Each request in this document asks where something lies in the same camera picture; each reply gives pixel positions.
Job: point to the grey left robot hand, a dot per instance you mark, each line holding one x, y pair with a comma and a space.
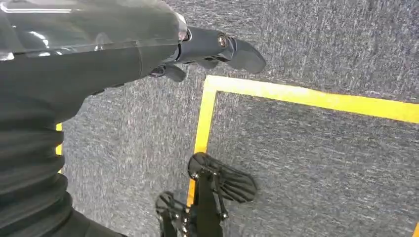
82, 55

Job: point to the short yellow floor tape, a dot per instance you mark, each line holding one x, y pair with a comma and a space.
59, 149

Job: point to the left arm ribbed grey sleeve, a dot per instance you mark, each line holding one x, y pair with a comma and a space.
29, 173

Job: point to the black robot leg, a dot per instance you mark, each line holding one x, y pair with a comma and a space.
206, 212

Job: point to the long yellow floor tape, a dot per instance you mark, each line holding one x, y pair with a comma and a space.
294, 95

